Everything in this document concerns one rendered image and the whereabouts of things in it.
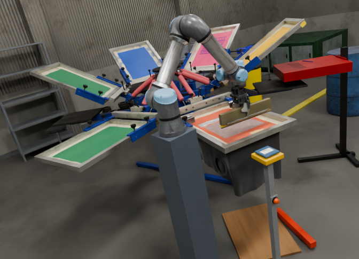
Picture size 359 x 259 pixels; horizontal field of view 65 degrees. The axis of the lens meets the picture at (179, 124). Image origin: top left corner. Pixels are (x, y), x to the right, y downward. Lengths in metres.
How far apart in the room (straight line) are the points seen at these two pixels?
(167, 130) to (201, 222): 0.62
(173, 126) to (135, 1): 5.63
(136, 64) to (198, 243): 2.67
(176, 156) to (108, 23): 5.29
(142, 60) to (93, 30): 2.57
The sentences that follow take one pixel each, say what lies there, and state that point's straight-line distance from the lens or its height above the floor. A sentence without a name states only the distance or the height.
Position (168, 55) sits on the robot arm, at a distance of 1.58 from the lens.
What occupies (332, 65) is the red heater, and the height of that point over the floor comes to 1.10.
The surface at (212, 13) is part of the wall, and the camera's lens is 8.35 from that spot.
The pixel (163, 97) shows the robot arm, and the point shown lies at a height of 1.41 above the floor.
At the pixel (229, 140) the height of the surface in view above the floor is 0.96.
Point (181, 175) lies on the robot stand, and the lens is 1.53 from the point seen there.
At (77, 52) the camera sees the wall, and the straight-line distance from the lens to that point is 6.21.
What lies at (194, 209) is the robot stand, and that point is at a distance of 1.68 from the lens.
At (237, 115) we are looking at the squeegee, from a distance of 1.88.
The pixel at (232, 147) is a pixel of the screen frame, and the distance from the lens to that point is 1.75.
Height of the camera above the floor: 1.76
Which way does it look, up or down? 20 degrees down
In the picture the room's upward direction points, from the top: 12 degrees counter-clockwise
